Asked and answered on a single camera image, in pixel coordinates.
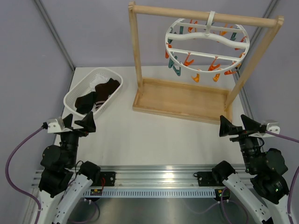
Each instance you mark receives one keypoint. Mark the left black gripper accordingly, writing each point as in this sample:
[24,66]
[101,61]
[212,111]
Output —
[87,122]

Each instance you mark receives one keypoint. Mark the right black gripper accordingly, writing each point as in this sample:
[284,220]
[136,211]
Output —
[227,127]

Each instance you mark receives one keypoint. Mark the white round clip hanger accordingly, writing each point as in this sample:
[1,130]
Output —
[235,37]

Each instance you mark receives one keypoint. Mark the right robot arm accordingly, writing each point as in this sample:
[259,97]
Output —
[267,169]

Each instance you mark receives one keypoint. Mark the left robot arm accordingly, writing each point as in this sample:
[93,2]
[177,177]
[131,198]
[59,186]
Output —
[57,194]

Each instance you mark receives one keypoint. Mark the dark brown small sock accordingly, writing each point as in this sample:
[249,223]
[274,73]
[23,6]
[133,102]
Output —
[84,104]

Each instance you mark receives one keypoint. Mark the brown sock with stripes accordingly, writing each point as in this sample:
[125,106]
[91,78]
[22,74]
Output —
[103,91]

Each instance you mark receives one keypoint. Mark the white sock in basket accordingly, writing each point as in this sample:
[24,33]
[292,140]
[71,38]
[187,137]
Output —
[99,79]

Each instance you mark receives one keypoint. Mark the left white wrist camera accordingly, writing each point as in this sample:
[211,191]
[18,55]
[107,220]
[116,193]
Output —
[55,125]

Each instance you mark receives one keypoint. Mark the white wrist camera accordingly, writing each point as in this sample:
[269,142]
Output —
[55,125]
[272,126]

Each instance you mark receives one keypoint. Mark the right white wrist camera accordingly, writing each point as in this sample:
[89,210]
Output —
[272,126]

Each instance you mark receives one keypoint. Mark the aluminium mounting rail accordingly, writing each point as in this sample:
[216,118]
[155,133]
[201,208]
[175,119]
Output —
[156,177]

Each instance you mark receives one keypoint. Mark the wooden hanger rack frame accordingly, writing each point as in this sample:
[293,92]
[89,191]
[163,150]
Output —
[192,101]

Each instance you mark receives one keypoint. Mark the white slotted cable duct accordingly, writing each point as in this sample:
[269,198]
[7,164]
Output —
[150,193]

